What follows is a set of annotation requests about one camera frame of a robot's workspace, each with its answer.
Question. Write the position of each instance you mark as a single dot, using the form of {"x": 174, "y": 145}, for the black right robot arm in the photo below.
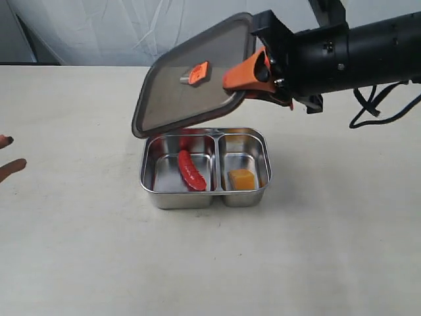
{"x": 382, "y": 52}

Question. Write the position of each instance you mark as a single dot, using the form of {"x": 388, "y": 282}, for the red toy sausage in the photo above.
{"x": 189, "y": 172}

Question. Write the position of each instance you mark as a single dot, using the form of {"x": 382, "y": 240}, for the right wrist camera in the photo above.
{"x": 329, "y": 13}

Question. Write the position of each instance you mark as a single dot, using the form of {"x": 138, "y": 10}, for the stainless steel lunch box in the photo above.
{"x": 215, "y": 152}

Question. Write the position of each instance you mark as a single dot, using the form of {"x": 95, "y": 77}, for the yellow toy cheese wedge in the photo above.
{"x": 241, "y": 179}

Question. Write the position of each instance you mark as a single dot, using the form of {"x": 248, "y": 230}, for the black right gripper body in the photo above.
{"x": 305, "y": 64}

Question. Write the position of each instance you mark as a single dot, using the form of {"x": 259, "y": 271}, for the dark transparent box lid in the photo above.
{"x": 184, "y": 86}

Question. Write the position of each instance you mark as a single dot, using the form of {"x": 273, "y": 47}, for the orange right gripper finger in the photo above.
{"x": 252, "y": 74}
{"x": 269, "y": 97}

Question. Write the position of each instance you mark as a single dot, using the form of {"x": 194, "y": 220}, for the white backdrop cloth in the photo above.
{"x": 121, "y": 33}

